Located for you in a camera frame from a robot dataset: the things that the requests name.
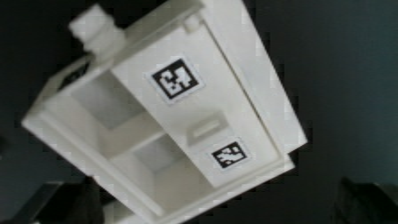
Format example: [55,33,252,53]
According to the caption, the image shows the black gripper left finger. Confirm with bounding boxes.
[11,177,114,224]

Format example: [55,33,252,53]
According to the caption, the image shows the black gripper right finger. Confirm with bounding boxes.
[331,177,398,224]

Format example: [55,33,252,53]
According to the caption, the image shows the white cabinet body box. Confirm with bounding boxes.
[23,0,307,224]

